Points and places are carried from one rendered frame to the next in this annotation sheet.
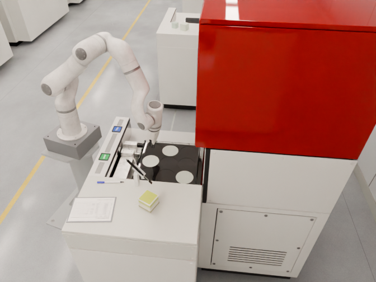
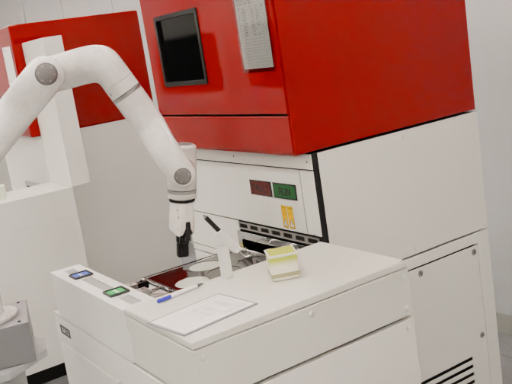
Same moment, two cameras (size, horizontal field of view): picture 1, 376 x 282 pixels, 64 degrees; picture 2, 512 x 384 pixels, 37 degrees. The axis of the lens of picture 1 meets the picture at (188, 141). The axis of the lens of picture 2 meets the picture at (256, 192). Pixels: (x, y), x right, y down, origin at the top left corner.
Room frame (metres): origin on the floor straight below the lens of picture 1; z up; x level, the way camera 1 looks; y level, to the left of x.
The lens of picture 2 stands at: (-0.53, 1.33, 1.56)
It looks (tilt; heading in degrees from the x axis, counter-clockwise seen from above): 11 degrees down; 323
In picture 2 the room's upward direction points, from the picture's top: 9 degrees counter-clockwise
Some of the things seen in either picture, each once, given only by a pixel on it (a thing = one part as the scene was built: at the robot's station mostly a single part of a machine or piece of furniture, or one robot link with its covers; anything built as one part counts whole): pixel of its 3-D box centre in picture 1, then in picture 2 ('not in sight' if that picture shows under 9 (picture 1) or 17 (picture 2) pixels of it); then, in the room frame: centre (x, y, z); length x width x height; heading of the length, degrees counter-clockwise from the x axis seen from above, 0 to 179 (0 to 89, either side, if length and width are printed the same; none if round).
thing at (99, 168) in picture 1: (112, 151); (103, 308); (1.39, 0.47, 0.89); 0.55 x 0.09 x 0.14; 175
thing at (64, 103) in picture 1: (65, 88); not in sight; (1.58, 0.74, 1.23); 0.19 x 0.12 x 0.24; 158
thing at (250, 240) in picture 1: (250, 197); (347, 345); (1.43, -0.47, 0.41); 0.82 x 0.71 x 0.82; 175
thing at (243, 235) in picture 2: (203, 164); (278, 253); (1.29, -0.10, 0.89); 0.44 x 0.02 x 0.10; 175
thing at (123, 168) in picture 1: (125, 164); not in sight; (1.30, 0.38, 0.87); 0.36 x 0.08 x 0.03; 175
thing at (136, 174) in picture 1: (139, 175); (228, 251); (1.06, 0.25, 1.03); 0.06 x 0.04 x 0.13; 85
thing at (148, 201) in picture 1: (148, 201); (282, 263); (0.92, 0.19, 1.00); 0.07 x 0.07 x 0.07; 59
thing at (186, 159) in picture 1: (168, 162); (224, 272); (1.29, 0.11, 0.90); 0.34 x 0.34 x 0.01; 85
